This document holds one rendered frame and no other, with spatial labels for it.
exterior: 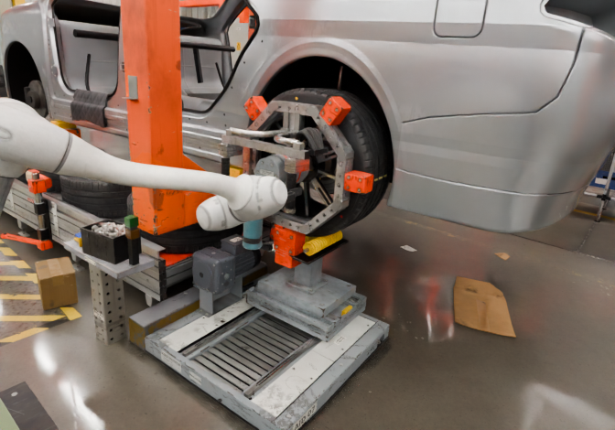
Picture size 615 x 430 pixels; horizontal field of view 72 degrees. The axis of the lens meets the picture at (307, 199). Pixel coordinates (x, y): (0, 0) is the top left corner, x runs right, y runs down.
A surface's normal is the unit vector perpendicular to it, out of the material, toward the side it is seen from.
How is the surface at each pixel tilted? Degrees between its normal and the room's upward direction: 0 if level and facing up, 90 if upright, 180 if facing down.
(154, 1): 90
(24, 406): 0
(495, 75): 90
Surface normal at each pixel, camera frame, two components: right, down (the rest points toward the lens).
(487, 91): -0.58, 0.21
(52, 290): 0.59, 0.28
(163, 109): 0.81, 0.22
